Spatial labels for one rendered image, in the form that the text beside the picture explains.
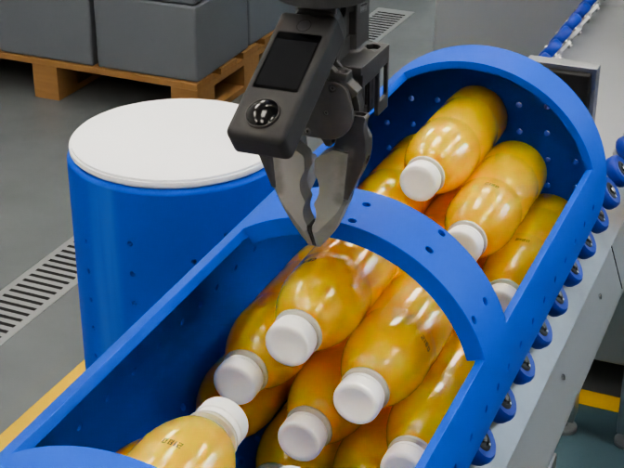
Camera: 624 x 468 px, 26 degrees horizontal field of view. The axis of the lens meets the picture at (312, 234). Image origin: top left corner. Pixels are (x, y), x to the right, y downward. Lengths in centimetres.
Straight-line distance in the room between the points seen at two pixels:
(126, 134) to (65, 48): 296
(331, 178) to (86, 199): 73
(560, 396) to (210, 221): 47
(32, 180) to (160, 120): 240
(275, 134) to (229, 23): 373
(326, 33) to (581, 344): 76
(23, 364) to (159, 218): 165
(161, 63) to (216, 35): 21
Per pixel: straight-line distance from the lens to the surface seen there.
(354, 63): 101
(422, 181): 133
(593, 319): 170
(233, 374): 111
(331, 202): 103
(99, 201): 169
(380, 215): 110
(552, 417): 152
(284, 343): 107
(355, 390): 107
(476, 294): 111
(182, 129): 178
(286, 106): 94
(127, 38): 458
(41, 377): 322
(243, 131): 94
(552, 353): 153
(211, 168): 167
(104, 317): 177
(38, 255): 375
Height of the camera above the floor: 172
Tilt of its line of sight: 27 degrees down
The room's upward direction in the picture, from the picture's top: straight up
